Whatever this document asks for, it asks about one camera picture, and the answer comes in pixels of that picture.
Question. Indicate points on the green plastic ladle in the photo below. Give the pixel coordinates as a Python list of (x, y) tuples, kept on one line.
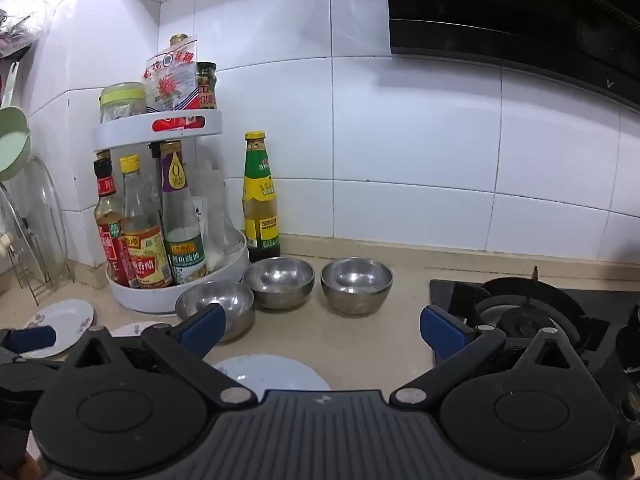
[(12, 145)]

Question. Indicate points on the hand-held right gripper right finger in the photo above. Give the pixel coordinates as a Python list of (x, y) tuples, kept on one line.
[(440, 331)]

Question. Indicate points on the stainless steel bowl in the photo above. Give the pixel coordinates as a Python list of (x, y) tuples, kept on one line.
[(210, 297), (277, 280), (356, 280)]

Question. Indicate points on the white two-tier condiment rack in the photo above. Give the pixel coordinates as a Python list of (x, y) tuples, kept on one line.
[(125, 132)]

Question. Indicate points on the black gas stove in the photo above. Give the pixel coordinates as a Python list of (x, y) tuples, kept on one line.
[(450, 295)]

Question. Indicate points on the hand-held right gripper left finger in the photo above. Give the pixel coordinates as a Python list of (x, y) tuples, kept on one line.
[(205, 326)]

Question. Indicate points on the red cap sauce bottle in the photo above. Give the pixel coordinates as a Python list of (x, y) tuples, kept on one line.
[(105, 220)]

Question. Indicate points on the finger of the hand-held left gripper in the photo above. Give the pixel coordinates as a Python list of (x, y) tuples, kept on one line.
[(30, 338)]

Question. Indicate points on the yellow cap vinegar bottle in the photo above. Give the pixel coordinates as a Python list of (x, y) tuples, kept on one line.
[(145, 260)]

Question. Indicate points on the clear plastic bag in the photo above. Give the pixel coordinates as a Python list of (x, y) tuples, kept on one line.
[(20, 25)]

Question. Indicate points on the yellow cap green label bottle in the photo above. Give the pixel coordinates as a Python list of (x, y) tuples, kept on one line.
[(260, 200)]

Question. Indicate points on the green lid plastic jar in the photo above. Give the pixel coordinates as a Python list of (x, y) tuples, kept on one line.
[(122, 105)]

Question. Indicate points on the purple label clear bottle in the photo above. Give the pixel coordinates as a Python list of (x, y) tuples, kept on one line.
[(182, 220)]

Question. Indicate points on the red print sugar bag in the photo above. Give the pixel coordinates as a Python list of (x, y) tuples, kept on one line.
[(170, 80)]

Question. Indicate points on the black burner grate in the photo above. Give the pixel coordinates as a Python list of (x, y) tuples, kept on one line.
[(550, 300)]

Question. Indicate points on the black range hood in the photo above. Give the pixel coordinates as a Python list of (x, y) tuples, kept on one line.
[(500, 5)]

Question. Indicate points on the gold cap bottle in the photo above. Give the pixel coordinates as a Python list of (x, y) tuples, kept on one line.
[(177, 39)]

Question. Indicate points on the small red label jar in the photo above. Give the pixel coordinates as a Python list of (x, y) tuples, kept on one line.
[(206, 92)]

